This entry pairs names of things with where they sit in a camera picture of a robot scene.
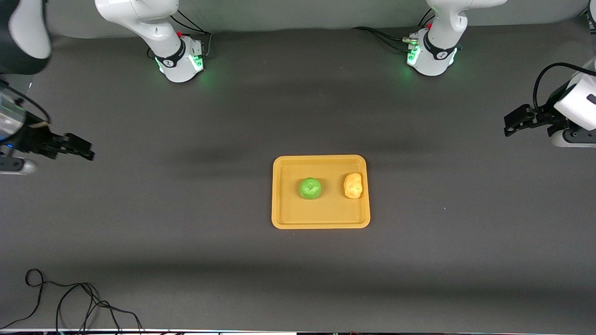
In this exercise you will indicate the yellow potato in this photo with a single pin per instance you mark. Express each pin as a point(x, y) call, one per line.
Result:
point(353, 185)

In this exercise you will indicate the yellow plastic tray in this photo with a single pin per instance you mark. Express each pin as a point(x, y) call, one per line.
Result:
point(320, 191)

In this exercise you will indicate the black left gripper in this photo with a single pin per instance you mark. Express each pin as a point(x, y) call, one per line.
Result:
point(543, 116)

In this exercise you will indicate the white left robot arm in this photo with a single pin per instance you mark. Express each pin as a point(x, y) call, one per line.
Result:
point(437, 52)

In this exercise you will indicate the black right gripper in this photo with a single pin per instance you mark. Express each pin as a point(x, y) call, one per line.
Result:
point(33, 138)

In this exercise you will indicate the green apple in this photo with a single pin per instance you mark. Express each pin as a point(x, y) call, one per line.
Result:
point(309, 188)

